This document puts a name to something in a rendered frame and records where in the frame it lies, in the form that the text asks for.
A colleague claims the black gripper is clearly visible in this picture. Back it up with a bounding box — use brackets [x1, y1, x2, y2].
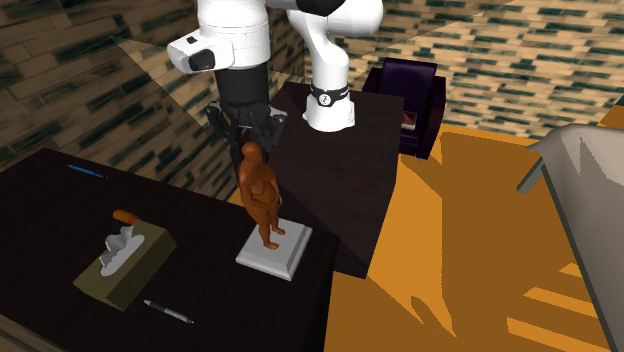
[204, 62, 289, 153]

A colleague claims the brown human figure on base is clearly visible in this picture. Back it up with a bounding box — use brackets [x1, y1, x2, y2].
[235, 141, 314, 282]

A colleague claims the dark robot stand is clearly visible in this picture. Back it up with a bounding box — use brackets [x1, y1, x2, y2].
[265, 81, 406, 280]

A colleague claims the orange cylinder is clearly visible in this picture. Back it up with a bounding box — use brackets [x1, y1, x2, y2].
[111, 209, 141, 226]

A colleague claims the blue pen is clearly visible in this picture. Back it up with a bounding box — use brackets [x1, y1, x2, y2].
[67, 164, 107, 180]

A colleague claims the dark purple armchair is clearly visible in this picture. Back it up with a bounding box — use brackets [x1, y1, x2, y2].
[361, 57, 447, 161]

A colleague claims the olive tissue box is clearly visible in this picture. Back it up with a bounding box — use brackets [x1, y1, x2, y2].
[72, 220, 178, 312]

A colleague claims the black and silver pen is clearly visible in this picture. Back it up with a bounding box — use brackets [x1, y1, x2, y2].
[143, 299, 195, 325]

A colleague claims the grey chair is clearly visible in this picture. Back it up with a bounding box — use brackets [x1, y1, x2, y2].
[516, 123, 624, 352]

